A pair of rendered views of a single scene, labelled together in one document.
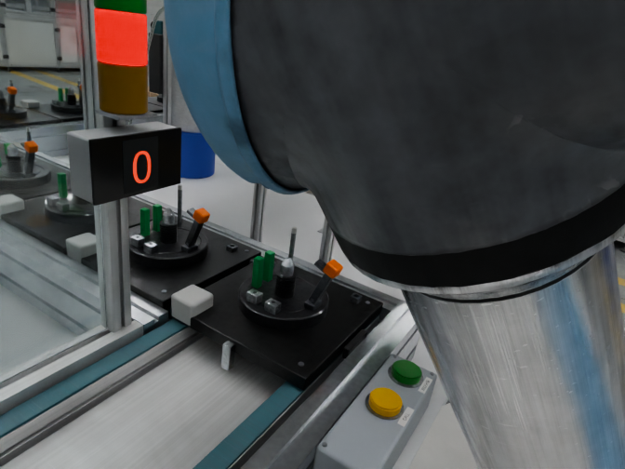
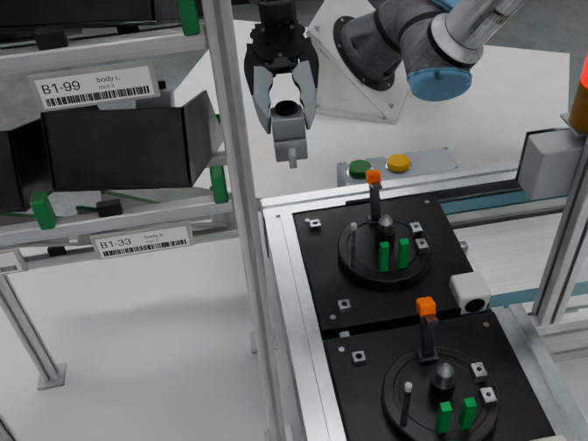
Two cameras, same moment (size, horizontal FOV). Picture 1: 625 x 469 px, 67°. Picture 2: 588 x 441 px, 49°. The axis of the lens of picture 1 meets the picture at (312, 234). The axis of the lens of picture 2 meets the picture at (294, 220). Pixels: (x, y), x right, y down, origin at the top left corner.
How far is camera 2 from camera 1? 126 cm
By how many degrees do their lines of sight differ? 96
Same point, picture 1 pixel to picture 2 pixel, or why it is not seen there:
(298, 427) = (463, 179)
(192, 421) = (507, 245)
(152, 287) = (493, 337)
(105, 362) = not seen: hidden behind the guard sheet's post
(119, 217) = (568, 224)
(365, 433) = (428, 161)
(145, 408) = (536, 269)
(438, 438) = not seen: hidden behind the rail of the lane
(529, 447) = not seen: outside the picture
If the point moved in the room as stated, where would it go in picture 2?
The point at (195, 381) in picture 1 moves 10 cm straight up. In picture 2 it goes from (488, 270) to (499, 225)
